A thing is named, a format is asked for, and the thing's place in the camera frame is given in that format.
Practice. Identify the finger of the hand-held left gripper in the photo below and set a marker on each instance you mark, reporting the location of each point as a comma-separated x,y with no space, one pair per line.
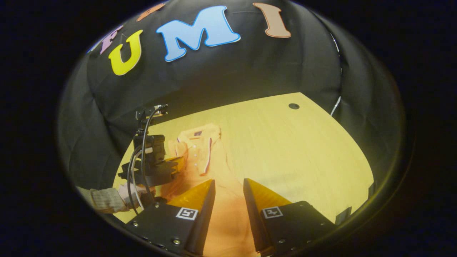
178,164

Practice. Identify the black backdrop cloth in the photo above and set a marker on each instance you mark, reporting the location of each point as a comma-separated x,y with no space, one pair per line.
250,71

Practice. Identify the orange T-shirt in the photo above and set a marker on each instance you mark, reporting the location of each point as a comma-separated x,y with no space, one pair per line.
228,214

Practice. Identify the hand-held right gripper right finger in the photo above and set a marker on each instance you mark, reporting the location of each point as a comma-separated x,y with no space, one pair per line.
253,221

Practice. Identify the round black table grommet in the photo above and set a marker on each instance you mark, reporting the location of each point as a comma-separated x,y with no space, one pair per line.
294,106

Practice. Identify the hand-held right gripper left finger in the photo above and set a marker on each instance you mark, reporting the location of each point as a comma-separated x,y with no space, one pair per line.
205,221

